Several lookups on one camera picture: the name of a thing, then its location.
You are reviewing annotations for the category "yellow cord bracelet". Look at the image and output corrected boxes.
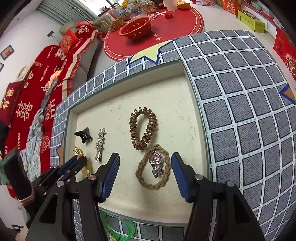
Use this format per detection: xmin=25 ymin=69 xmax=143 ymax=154
xmin=72 ymin=146 xmax=93 ymax=178

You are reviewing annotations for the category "silver star hair clip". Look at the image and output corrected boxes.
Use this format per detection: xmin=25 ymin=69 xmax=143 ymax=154
xmin=94 ymin=128 xmax=106 ymax=162

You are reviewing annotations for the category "black hair claw clip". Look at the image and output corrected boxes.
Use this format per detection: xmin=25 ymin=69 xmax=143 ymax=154
xmin=74 ymin=127 xmax=93 ymax=144

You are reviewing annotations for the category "green plastic bangle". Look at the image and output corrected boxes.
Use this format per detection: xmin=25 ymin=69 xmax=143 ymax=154
xmin=100 ymin=211 xmax=137 ymax=240

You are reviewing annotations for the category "brown spiral hair tie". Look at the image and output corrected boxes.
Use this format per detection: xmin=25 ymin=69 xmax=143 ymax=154
xmin=129 ymin=106 xmax=158 ymax=151

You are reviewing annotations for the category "pink heart gem brooch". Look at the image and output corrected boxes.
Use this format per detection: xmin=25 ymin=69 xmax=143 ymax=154
xmin=149 ymin=151 xmax=164 ymax=178

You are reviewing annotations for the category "tan braided rope bracelet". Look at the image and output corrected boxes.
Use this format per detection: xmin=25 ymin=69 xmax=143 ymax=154
xmin=135 ymin=143 xmax=172 ymax=190

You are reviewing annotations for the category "green jewelry tray box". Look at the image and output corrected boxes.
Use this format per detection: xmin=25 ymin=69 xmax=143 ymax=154
xmin=62 ymin=60 xmax=208 ymax=225

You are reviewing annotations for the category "light floral blanket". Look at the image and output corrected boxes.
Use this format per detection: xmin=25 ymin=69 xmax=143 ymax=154
xmin=20 ymin=78 xmax=58 ymax=182

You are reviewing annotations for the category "red wedding sofa cover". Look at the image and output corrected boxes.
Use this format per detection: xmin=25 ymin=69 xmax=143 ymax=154
xmin=0 ymin=21 xmax=105 ymax=200

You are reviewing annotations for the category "beige armchair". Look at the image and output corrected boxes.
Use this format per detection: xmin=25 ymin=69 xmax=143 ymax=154
xmin=60 ymin=22 xmax=105 ymax=86

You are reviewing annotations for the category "red pillow with characters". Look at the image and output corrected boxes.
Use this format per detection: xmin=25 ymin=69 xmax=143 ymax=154
xmin=1 ymin=81 xmax=24 ymax=126

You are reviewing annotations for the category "red embroidered cushion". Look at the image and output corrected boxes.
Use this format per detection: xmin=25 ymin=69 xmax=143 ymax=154
xmin=59 ymin=29 xmax=78 ymax=54

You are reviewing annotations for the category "red plastic colander basket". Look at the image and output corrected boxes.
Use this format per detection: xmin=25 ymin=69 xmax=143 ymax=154
xmin=119 ymin=16 xmax=152 ymax=40

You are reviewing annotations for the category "red round floor mat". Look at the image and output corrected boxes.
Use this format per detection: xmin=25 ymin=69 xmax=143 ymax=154
xmin=103 ymin=7 xmax=204 ymax=61

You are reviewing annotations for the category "red gift box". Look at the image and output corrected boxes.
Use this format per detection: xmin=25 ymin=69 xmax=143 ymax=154
xmin=273 ymin=28 xmax=296 ymax=80

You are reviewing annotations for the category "green cardboard box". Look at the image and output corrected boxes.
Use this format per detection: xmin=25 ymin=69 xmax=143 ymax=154
xmin=238 ymin=11 xmax=265 ymax=33

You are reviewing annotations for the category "framed wall picture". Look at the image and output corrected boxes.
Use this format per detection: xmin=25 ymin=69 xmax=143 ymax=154
xmin=1 ymin=45 xmax=14 ymax=60

